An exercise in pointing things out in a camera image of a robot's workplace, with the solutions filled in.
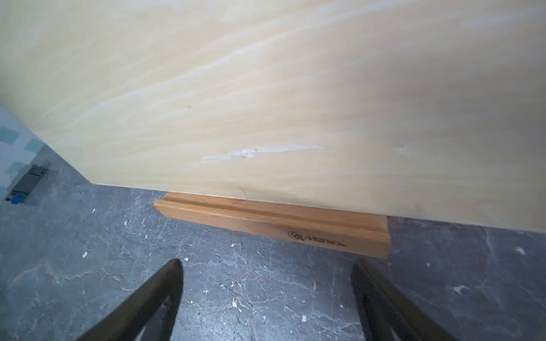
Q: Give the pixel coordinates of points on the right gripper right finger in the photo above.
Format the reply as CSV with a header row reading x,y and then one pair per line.
x,y
385,313

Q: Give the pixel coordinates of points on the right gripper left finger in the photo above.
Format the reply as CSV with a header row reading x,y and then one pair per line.
x,y
149,313

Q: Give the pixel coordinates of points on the wooden easel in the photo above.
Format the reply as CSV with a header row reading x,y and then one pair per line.
x,y
357,233

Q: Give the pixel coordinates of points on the plywood board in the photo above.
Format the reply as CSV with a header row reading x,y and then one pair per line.
x,y
426,109

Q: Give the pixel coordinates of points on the small blue grey part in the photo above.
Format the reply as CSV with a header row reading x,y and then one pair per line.
x,y
23,188

